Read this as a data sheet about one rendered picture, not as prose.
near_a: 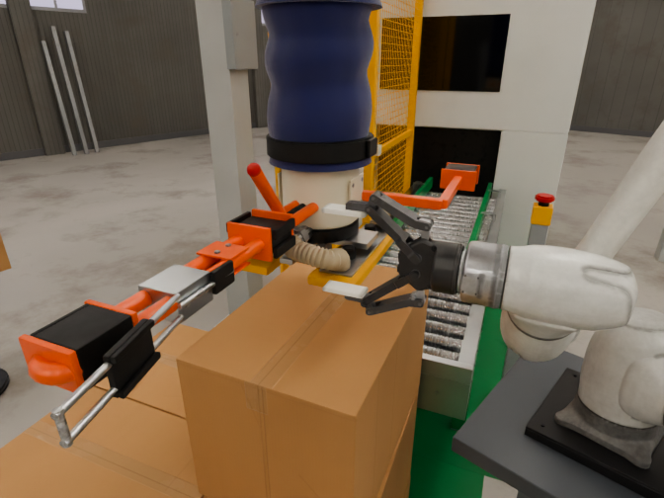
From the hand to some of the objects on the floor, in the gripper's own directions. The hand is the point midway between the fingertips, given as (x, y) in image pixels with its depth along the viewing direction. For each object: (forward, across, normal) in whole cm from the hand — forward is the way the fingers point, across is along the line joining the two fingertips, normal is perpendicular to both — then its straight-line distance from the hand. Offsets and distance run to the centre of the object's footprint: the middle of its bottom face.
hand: (332, 248), depth 70 cm
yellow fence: (+55, +123, +240) cm, 275 cm away
